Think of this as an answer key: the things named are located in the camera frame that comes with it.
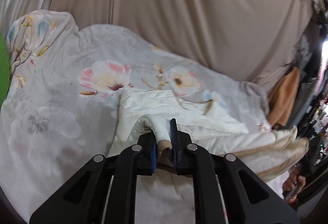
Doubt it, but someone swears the orange hanging cloth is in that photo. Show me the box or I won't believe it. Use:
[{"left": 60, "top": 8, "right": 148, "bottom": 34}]
[{"left": 267, "top": 67, "right": 300, "bottom": 127}]

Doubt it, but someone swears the beige curtain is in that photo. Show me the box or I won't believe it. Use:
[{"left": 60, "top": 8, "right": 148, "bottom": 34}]
[{"left": 50, "top": 0, "right": 312, "bottom": 91}]

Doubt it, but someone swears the grey floral bed blanket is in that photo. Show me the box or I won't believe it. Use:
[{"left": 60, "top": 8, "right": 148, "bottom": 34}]
[{"left": 1, "top": 10, "right": 269, "bottom": 221}]

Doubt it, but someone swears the person's right hand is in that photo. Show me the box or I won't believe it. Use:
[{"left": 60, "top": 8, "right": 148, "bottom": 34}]
[{"left": 282, "top": 168, "right": 306, "bottom": 203}]

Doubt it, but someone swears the green plush pillow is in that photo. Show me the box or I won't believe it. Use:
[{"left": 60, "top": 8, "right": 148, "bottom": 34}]
[{"left": 0, "top": 35, "right": 10, "bottom": 107}]

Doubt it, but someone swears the cream quilted jacket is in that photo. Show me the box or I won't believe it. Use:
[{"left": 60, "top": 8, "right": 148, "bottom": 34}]
[{"left": 107, "top": 86, "right": 310, "bottom": 224}]

